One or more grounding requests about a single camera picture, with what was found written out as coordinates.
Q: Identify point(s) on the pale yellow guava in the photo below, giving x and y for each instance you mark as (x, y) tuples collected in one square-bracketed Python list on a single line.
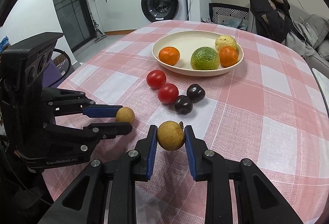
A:
[(225, 40)]

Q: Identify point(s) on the dark purple plum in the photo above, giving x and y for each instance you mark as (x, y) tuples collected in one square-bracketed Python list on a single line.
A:
[(195, 93), (183, 105)]

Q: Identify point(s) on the red cherry tomato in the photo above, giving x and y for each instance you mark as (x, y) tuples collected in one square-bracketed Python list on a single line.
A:
[(168, 93), (156, 79)]

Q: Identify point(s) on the grey cushion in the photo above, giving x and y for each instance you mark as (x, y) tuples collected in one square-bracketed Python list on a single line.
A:
[(319, 25)]

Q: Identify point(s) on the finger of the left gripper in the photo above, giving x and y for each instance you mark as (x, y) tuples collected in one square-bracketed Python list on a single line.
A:
[(102, 111), (102, 131)]

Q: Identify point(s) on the black jacket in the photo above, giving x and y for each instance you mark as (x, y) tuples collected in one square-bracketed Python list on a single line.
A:
[(272, 18)]

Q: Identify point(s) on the large orange mandarin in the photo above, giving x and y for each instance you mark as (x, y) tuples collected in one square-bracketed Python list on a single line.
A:
[(169, 55)]

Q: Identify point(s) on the green yellow guava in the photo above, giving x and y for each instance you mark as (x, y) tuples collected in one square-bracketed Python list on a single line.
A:
[(205, 58)]

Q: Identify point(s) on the white kitchen cabinet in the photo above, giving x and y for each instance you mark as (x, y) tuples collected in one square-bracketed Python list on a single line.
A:
[(119, 15)]

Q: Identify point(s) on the pink checked tablecloth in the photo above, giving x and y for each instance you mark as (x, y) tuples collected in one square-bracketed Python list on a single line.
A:
[(269, 109)]

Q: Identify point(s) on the cream round plate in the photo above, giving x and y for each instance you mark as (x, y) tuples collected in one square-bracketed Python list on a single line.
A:
[(186, 43)]

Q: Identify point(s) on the small orange mandarin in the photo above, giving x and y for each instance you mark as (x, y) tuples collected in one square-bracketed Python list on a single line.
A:
[(228, 56)]

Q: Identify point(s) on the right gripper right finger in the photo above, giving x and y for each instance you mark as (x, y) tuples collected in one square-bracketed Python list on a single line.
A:
[(257, 199)]

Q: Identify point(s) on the grey sofa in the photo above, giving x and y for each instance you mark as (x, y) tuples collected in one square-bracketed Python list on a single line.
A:
[(319, 60)]

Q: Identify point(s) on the yellow-brown longan fruit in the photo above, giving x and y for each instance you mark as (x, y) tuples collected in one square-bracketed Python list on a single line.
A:
[(170, 135), (125, 114)]

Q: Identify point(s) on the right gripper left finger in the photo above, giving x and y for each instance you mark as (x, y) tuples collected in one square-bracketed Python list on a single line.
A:
[(105, 192)]

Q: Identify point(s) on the black patterned storage basket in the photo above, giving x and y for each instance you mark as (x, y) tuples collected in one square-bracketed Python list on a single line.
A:
[(229, 15)]

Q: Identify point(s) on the dark glass door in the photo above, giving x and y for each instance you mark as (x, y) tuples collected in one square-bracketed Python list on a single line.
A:
[(75, 21)]

